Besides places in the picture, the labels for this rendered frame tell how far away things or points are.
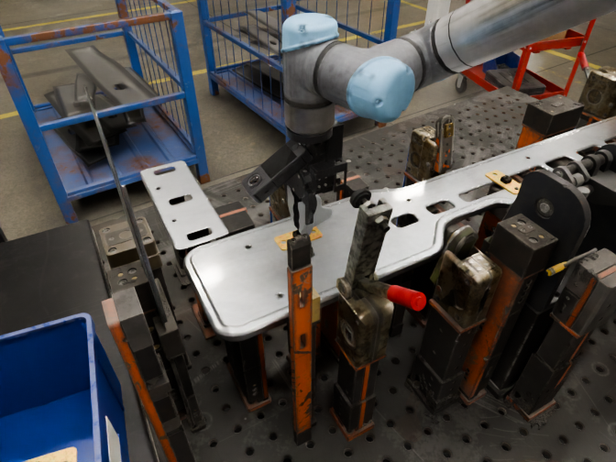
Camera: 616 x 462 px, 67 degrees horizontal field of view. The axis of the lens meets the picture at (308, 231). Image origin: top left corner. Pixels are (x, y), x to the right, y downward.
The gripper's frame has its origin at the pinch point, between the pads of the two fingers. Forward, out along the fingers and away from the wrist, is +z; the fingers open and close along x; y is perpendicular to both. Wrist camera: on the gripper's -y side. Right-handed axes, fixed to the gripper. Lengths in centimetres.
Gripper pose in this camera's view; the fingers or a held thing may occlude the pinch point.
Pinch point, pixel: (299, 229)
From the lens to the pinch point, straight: 82.8
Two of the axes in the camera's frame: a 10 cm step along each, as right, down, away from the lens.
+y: 8.8, -3.1, 3.6
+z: 0.0, 7.6, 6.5
